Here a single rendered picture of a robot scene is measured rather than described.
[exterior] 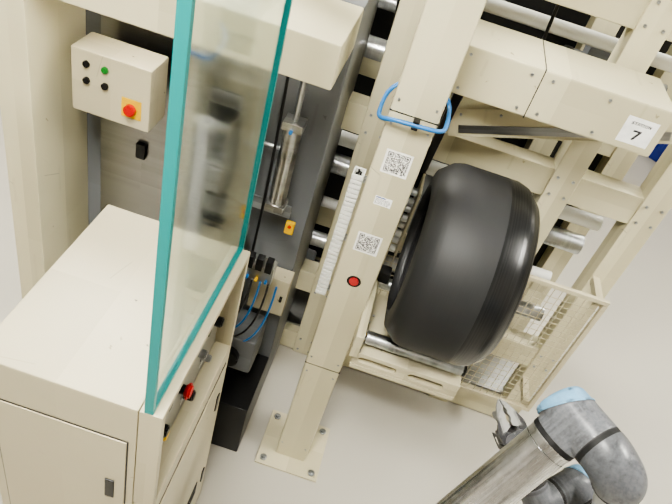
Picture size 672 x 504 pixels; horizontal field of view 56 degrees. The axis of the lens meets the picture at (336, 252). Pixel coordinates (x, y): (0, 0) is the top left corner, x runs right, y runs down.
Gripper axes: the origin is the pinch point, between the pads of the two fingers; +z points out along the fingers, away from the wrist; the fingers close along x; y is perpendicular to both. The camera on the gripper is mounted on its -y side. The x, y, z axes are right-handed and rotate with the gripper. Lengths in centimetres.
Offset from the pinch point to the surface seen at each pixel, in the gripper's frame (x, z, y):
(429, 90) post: 1, 87, -30
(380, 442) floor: -18, -26, 107
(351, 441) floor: -30, -20, 107
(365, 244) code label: -17, 58, 9
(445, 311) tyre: -9.5, 32.7, -11.4
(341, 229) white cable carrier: -22, 65, 10
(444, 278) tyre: -7.7, 41.3, -15.0
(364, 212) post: -16, 66, 2
